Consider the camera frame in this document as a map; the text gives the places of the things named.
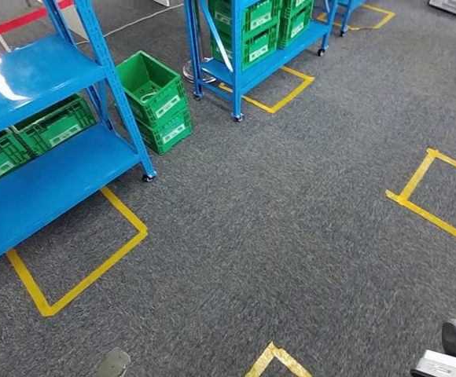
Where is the yellow floor tape square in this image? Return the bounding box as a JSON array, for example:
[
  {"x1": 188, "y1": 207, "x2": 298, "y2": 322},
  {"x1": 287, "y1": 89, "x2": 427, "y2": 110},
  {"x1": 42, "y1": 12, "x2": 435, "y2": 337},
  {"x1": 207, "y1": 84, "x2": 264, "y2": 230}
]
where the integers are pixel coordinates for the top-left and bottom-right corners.
[
  {"x1": 217, "y1": 65, "x2": 316, "y2": 115},
  {"x1": 5, "y1": 186, "x2": 149, "y2": 319},
  {"x1": 244, "y1": 341, "x2": 314, "y2": 377},
  {"x1": 385, "y1": 148, "x2": 456, "y2": 252},
  {"x1": 316, "y1": 3, "x2": 396, "y2": 32}
]

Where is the white panel desk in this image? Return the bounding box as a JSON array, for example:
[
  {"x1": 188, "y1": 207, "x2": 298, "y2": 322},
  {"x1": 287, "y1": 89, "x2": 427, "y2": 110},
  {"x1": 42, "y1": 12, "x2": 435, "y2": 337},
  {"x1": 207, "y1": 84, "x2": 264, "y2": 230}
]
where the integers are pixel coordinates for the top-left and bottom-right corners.
[{"x1": 61, "y1": 0, "x2": 100, "y2": 42}]

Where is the red barrier tape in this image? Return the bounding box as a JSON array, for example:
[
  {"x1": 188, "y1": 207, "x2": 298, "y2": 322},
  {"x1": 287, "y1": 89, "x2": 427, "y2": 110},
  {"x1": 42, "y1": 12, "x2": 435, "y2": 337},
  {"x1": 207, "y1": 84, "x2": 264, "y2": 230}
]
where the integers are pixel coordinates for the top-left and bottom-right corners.
[{"x1": 0, "y1": 0, "x2": 74, "y2": 46}]

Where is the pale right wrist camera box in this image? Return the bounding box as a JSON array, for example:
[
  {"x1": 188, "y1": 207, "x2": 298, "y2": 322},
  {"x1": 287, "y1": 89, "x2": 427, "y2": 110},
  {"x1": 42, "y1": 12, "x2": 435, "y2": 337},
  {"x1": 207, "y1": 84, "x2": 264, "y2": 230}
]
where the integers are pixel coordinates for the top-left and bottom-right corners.
[{"x1": 411, "y1": 350, "x2": 456, "y2": 377}]

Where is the white cable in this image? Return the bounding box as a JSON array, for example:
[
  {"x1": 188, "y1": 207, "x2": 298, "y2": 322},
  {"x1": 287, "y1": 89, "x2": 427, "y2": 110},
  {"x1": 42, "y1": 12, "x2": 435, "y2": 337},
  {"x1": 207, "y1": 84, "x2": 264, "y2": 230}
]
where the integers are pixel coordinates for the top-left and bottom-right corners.
[{"x1": 73, "y1": 2, "x2": 184, "y2": 47}]

